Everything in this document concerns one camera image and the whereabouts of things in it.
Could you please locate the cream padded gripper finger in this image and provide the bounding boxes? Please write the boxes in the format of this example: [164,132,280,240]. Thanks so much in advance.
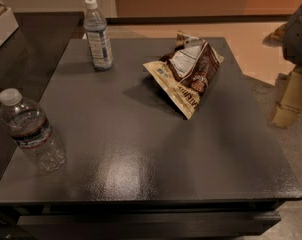
[263,23,287,47]
[271,65,302,128]

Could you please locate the clear bottle red-banded label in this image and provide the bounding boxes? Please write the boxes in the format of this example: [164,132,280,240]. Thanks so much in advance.
[0,88,67,173]

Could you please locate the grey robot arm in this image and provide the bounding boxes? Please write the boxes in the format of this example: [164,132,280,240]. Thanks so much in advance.
[263,4,302,128]

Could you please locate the clear bottle white label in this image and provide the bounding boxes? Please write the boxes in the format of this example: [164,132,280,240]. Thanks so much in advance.
[84,0,113,71]

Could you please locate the brown cream snack bag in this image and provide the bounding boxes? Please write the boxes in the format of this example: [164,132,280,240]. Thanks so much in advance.
[143,31,224,119]

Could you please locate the white box at left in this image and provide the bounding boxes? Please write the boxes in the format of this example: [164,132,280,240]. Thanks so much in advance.
[0,8,19,47]

